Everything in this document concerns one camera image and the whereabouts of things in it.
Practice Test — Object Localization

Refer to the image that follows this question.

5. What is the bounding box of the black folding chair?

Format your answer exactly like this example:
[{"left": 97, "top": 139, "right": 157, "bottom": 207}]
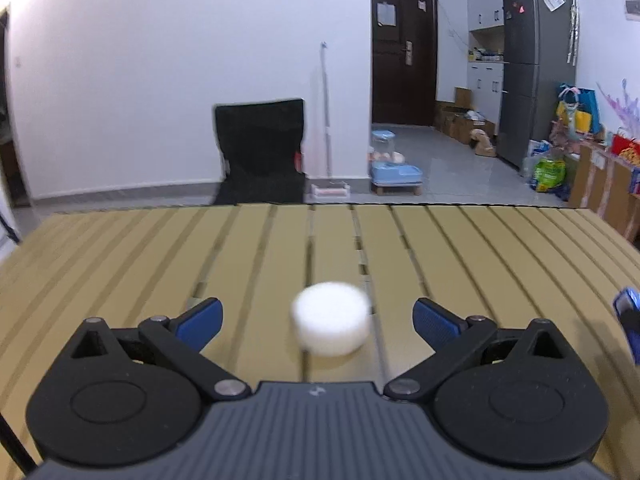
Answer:
[{"left": 212, "top": 99, "right": 307, "bottom": 206}]

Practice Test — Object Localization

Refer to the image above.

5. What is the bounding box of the tan folding camping table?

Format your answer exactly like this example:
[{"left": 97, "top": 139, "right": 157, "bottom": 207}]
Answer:
[{"left": 0, "top": 202, "right": 640, "bottom": 480}]

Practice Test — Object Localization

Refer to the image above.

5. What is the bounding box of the green printed bag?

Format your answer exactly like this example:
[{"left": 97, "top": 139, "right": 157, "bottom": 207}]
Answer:
[{"left": 530, "top": 157, "right": 568, "bottom": 193}]

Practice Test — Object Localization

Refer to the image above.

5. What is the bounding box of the white mop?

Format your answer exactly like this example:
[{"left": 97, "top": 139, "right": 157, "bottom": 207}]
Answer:
[{"left": 310, "top": 42, "right": 351, "bottom": 200}]

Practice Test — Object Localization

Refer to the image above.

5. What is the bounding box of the purple coral decoration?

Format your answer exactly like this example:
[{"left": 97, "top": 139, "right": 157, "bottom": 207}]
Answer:
[{"left": 597, "top": 79, "right": 640, "bottom": 133}]

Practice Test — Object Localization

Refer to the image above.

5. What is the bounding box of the yellow gift bag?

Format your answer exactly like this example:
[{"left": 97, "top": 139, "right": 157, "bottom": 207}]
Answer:
[{"left": 556, "top": 100, "right": 591, "bottom": 135}]

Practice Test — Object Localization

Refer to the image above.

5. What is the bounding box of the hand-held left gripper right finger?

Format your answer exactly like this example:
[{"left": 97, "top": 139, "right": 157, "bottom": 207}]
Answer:
[{"left": 384, "top": 297, "right": 568, "bottom": 403}]

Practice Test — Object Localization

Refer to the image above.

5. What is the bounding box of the blue pet feeder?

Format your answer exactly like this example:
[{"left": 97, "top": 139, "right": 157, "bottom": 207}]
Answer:
[{"left": 370, "top": 129, "right": 425, "bottom": 196}]

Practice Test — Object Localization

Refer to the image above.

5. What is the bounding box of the red gift box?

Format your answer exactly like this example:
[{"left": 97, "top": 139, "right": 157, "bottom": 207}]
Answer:
[{"left": 611, "top": 130, "right": 640, "bottom": 163}]

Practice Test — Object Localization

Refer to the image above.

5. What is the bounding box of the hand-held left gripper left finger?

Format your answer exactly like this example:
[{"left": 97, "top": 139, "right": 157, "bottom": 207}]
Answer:
[{"left": 70, "top": 297, "right": 253, "bottom": 403}]

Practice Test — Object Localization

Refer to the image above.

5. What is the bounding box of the white round foam disc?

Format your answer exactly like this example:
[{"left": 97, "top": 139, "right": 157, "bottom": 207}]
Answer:
[{"left": 291, "top": 281, "right": 373, "bottom": 357}]

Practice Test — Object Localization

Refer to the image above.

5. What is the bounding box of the white floor cabinet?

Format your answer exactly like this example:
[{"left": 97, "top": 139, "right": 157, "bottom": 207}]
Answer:
[{"left": 466, "top": 60, "right": 505, "bottom": 138}]

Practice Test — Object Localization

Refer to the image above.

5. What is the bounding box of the blue gift bag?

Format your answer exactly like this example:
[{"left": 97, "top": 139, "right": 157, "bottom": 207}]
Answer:
[{"left": 575, "top": 87, "right": 604, "bottom": 136}]

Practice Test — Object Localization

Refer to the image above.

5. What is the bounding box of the silver tinsel garland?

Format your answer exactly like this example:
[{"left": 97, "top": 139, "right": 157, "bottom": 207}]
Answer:
[{"left": 566, "top": 0, "right": 582, "bottom": 67}]

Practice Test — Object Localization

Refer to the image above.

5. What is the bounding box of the dark wooden door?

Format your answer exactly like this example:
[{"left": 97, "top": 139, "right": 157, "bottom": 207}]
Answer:
[{"left": 371, "top": 0, "right": 438, "bottom": 127}]

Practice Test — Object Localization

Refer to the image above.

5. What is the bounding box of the taped cardboard box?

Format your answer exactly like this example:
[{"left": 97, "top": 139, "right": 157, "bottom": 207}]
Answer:
[{"left": 567, "top": 142, "right": 640, "bottom": 241}]

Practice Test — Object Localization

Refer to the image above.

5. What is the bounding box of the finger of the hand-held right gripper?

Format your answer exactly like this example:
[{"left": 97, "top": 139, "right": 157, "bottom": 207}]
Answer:
[{"left": 612, "top": 287, "right": 640, "bottom": 366}]

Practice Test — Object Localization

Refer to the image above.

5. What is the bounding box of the open cardboard box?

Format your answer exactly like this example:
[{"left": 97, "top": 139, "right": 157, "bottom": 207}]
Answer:
[{"left": 434, "top": 87, "right": 496, "bottom": 144}]

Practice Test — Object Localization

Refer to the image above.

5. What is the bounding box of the grey refrigerator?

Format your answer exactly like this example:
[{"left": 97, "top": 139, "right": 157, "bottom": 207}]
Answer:
[{"left": 497, "top": 0, "right": 576, "bottom": 168}]

